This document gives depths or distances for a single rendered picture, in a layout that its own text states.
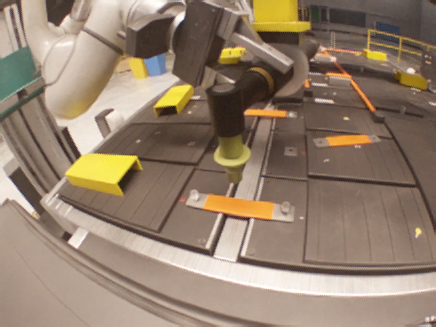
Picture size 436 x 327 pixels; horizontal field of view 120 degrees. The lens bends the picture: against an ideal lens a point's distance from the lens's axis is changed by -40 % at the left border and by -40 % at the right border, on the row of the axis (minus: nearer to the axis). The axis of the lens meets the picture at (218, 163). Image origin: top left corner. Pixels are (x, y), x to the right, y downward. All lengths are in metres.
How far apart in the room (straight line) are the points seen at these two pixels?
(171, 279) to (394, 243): 0.28
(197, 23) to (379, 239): 0.35
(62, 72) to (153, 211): 0.28
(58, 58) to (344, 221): 0.49
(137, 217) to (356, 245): 0.29
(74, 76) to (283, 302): 0.43
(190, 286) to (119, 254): 0.11
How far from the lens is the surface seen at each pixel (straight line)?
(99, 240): 0.35
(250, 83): 0.22
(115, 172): 0.36
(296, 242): 0.26
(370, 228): 0.29
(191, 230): 0.28
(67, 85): 0.38
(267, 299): 0.24
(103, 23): 0.38
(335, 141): 0.41
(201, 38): 0.28
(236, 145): 0.20
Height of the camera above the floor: 1.22
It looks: 38 degrees down
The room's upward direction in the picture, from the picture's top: 10 degrees counter-clockwise
